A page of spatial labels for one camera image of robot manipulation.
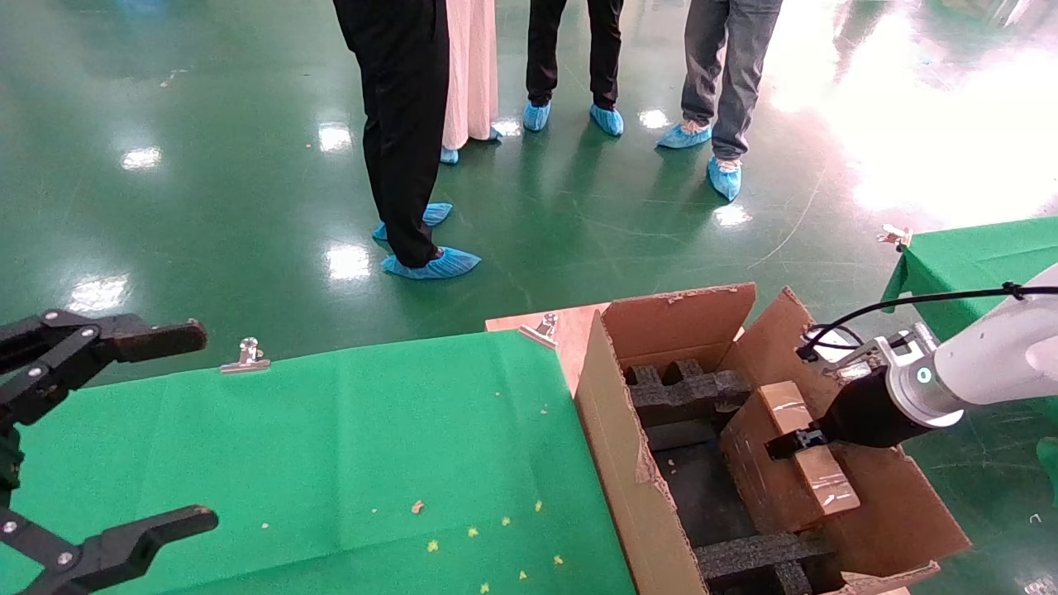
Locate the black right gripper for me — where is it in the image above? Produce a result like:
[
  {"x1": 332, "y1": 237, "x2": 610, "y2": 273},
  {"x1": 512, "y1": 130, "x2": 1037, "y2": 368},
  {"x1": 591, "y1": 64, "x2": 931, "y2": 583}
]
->
[{"x1": 765, "y1": 364, "x2": 936, "y2": 461}]

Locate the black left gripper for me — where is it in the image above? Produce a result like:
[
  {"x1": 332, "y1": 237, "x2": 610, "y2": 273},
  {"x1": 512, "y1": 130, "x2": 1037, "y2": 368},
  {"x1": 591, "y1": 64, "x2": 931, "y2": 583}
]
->
[{"x1": 0, "y1": 310, "x2": 221, "y2": 595}]

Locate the small brown cardboard box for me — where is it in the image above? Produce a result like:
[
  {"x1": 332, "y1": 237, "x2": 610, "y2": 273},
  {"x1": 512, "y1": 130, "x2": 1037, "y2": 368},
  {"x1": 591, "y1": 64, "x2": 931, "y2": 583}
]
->
[{"x1": 717, "y1": 380, "x2": 862, "y2": 534}]

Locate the large open cardboard carton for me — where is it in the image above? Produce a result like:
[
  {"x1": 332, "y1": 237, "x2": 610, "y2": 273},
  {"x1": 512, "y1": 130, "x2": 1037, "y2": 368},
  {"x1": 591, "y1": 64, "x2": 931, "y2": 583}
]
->
[{"x1": 573, "y1": 283, "x2": 972, "y2": 595}]

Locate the black foam insert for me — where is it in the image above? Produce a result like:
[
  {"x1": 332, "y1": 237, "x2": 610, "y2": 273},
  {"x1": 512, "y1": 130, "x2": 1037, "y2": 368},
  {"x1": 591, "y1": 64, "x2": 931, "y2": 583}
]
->
[
  {"x1": 624, "y1": 359, "x2": 753, "y2": 428},
  {"x1": 694, "y1": 531, "x2": 836, "y2": 595}
]

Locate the large green tablecloth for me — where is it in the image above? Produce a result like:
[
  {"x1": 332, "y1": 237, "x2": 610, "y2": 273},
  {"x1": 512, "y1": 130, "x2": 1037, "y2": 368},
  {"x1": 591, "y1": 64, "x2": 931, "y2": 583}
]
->
[{"x1": 0, "y1": 331, "x2": 637, "y2": 595}]

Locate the small green tablecloth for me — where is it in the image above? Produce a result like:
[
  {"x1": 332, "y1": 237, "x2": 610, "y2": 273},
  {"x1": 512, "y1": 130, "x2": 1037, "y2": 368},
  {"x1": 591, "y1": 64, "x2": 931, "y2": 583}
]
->
[{"x1": 880, "y1": 217, "x2": 1058, "y2": 422}]

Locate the person in grey jeans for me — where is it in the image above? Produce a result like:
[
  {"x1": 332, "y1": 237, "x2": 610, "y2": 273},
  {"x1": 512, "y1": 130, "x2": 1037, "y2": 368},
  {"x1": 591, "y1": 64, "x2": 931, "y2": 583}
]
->
[{"x1": 657, "y1": 0, "x2": 784, "y2": 202}]

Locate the person in black wide trousers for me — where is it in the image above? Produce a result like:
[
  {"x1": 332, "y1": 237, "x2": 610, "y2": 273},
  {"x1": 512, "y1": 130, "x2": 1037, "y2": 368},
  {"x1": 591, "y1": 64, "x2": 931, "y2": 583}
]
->
[{"x1": 332, "y1": 0, "x2": 482, "y2": 280}]

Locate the person in black slim trousers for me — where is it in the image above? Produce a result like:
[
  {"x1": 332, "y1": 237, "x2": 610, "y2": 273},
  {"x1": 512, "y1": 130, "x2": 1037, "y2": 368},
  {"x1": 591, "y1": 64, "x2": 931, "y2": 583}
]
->
[{"x1": 522, "y1": 0, "x2": 627, "y2": 137}]

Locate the person in pink skirt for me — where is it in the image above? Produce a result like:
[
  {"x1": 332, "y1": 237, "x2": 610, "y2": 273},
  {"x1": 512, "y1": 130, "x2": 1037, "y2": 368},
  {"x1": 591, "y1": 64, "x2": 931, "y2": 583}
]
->
[{"x1": 438, "y1": 0, "x2": 503, "y2": 164}]

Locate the silver camera mounting bracket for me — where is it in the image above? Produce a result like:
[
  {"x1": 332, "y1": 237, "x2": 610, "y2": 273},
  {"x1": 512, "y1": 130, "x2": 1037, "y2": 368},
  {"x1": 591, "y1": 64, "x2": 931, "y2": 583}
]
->
[{"x1": 839, "y1": 324, "x2": 941, "y2": 377}]

